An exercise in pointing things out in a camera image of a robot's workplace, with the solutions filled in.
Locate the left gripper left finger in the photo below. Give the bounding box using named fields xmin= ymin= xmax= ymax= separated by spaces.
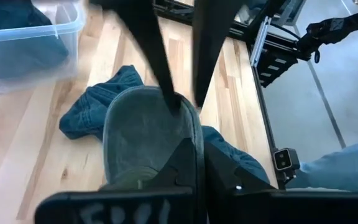
xmin=34 ymin=138 xmax=206 ymax=224

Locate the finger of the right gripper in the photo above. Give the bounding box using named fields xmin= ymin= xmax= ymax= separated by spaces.
xmin=90 ymin=0 xmax=183 ymax=116
xmin=192 ymin=0 xmax=246 ymax=108

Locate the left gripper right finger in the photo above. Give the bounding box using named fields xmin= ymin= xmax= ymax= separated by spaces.
xmin=204 ymin=141 xmax=358 ymax=224

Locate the grey-green washed cap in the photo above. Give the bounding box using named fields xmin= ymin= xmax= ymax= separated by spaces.
xmin=99 ymin=85 xmax=205 ymax=190

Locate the dark denim cap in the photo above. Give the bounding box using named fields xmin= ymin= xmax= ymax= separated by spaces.
xmin=58 ymin=64 xmax=272 ymax=185

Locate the dark navy cap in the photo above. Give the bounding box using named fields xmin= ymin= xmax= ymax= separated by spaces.
xmin=0 ymin=0 xmax=70 ymax=80

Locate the person's leg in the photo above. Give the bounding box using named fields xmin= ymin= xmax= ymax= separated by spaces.
xmin=286 ymin=138 xmax=358 ymax=192

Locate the clear plastic bin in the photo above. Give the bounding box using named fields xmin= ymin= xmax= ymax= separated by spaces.
xmin=0 ymin=0 xmax=86 ymax=93

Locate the small black depth camera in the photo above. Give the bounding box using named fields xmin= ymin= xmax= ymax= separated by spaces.
xmin=273 ymin=147 xmax=301 ymax=172

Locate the silver mounting bracket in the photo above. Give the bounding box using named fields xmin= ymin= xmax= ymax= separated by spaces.
xmin=249 ymin=16 xmax=273 ymax=68

